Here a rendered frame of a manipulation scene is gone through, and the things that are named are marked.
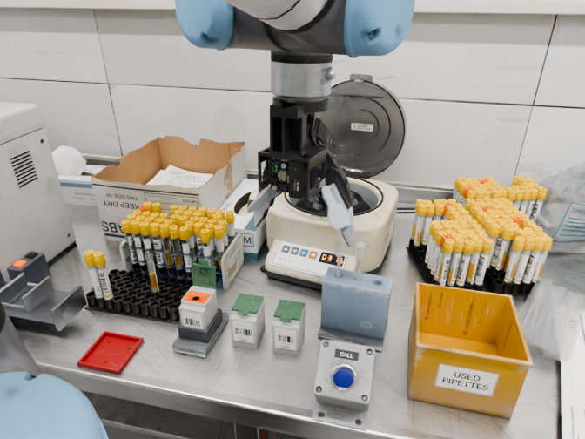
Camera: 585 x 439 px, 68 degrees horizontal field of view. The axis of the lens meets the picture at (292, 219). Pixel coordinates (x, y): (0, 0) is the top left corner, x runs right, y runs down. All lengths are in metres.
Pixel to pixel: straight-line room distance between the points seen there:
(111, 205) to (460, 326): 0.70
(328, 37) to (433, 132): 0.75
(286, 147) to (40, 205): 0.56
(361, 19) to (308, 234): 0.52
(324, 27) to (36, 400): 0.32
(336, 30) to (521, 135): 0.81
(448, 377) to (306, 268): 0.31
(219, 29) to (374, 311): 0.44
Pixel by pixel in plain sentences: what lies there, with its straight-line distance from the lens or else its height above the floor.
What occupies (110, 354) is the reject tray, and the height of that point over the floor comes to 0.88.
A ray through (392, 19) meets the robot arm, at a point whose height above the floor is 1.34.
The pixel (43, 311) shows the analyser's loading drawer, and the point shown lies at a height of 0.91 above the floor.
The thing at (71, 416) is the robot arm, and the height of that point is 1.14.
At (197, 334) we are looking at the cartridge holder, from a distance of 0.69.
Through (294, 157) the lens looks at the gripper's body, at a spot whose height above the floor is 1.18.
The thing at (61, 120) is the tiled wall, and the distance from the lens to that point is 1.43.
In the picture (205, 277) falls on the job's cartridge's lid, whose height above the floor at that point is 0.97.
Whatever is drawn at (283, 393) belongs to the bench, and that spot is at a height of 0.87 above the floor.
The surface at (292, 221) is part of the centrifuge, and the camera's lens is 0.80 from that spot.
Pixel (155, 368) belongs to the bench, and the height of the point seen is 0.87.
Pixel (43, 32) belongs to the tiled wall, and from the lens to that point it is 1.38.
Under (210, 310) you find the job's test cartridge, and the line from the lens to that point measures 0.68.
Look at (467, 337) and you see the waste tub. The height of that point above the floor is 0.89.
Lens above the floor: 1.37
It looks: 28 degrees down
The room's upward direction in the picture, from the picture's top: straight up
